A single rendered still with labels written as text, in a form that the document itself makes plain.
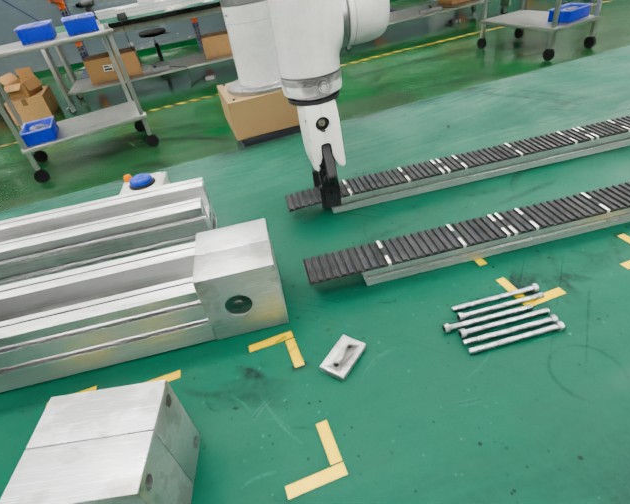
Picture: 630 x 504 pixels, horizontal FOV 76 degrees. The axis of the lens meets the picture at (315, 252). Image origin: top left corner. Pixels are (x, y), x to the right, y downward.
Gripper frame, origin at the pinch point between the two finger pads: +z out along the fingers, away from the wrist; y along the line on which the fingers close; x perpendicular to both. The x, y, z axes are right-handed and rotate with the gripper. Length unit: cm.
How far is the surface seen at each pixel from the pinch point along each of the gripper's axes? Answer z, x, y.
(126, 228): -3.5, 30.9, -4.9
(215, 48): 51, 32, 480
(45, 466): -6, 30, -41
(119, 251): 0.7, 33.9, -3.8
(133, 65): 50, 126, 467
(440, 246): 0.5, -10.4, -20.7
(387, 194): 3.0, -10.0, -1.3
